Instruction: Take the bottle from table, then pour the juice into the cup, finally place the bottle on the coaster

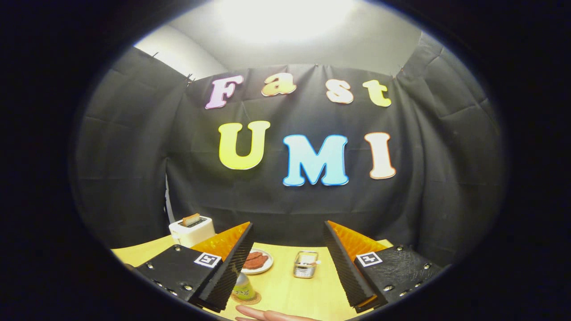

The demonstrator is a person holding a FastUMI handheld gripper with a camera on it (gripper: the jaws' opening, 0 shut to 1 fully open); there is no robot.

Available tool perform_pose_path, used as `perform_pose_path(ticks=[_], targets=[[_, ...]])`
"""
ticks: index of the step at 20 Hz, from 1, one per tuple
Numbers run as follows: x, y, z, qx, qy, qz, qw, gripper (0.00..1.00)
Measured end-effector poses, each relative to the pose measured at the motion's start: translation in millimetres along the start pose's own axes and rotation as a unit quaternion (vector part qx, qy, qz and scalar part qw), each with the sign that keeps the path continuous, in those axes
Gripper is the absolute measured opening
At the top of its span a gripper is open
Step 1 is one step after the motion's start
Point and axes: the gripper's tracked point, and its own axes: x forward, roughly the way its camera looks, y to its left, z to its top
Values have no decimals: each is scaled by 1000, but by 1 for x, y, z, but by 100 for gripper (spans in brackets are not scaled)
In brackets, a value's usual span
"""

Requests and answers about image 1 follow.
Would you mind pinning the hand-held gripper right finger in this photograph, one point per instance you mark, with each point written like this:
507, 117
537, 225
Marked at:
348, 267

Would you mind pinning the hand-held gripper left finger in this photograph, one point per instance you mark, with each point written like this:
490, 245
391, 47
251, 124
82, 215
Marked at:
227, 267

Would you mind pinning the silver juice bottle green label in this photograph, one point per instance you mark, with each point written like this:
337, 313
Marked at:
243, 287

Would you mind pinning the round cork coaster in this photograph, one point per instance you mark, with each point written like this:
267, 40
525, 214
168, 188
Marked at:
258, 298

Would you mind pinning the red meat slices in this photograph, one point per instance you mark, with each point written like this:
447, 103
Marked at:
255, 261

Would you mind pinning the small white plate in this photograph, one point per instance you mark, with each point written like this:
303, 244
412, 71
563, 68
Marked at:
267, 267

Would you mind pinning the white toaster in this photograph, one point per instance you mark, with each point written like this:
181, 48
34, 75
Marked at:
189, 234

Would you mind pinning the toast slice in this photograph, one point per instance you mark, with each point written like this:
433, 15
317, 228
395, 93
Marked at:
191, 219

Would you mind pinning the wooden table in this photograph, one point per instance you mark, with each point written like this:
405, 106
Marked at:
285, 294

